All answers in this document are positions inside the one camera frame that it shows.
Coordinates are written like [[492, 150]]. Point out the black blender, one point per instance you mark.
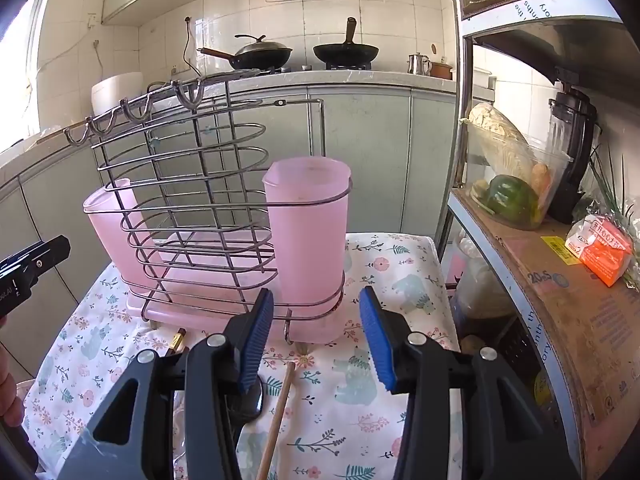
[[572, 135]]

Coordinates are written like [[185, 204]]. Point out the black plastic spoon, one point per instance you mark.
[[250, 402]]

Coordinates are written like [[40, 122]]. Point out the person's left hand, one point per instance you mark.
[[7, 390]]

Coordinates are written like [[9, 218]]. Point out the metal storage shelf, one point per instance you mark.
[[462, 110]]

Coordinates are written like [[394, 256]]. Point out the floral printed cloth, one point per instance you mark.
[[340, 410]]

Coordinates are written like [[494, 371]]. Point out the black wok with lid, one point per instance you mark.
[[262, 52]]

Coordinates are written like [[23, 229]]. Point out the white rice cooker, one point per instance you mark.
[[117, 92]]

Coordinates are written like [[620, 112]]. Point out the cardboard sheet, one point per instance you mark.
[[575, 300]]

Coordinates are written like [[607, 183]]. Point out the clear plastic container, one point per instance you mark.
[[505, 180]]

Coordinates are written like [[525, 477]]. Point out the green onions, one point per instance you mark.
[[607, 185]]

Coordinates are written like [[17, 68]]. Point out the pink plastic drip tray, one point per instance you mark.
[[180, 310]]

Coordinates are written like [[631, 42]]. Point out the napa cabbage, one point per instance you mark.
[[500, 135]]

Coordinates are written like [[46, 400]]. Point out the carrot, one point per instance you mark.
[[542, 177]]

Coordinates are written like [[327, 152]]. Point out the light wooden chopstick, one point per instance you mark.
[[277, 410]]

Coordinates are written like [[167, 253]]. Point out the brown clay pot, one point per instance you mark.
[[441, 70]]

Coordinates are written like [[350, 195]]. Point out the green vegetable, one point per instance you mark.
[[510, 197]]

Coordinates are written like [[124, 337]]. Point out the pink plastic cup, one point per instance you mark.
[[107, 240], [305, 240]]

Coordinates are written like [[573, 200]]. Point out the gas stove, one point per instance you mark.
[[300, 67]]

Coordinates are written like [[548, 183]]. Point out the dark brown chopstick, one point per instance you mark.
[[178, 340]]

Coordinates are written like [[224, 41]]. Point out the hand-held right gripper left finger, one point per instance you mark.
[[255, 340]]

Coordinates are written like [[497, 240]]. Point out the black open wok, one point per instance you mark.
[[345, 52]]

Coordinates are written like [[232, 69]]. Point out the steel kettle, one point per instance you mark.
[[415, 64]]

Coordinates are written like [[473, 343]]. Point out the white plastic box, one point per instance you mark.
[[482, 82]]

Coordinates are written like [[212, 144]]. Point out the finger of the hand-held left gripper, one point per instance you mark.
[[37, 257]]

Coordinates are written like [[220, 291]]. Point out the white plastic bag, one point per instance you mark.
[[475, 275]]

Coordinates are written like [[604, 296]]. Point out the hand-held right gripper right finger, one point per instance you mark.
[[375, 340]]

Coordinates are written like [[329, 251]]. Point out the orange packet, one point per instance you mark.
[[602, 250]]

